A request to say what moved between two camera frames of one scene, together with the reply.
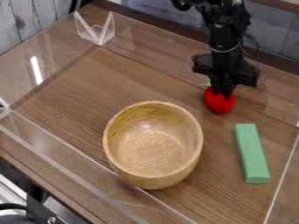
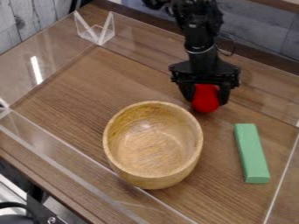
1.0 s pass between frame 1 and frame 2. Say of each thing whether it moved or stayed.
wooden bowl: stayed
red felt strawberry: moved
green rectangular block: stayed
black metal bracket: stayed
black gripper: moved
